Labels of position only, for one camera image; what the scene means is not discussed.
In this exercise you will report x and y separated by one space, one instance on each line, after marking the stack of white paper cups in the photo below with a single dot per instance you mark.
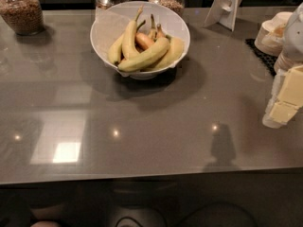
270 35

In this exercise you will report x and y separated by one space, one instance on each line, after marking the upright yellow banana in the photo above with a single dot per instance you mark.
128 44

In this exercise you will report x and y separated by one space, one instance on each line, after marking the orange-brown banana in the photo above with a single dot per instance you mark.
143 41

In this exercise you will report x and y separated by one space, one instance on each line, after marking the black rubber mat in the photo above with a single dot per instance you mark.
267 60

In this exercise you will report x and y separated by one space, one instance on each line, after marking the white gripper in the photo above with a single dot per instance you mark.
294 38

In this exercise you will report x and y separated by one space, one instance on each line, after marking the yellow banana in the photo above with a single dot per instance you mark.
174 53
147 57
115 51
128 44

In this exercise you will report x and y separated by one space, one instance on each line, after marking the white bowl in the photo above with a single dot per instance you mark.
110 24

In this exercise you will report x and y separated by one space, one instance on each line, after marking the back small banana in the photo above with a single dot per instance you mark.
153 30

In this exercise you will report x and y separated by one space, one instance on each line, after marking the white folded card stand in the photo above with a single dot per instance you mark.
223 12

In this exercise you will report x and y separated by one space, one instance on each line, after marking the left glass jar with grains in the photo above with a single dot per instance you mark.
24 17

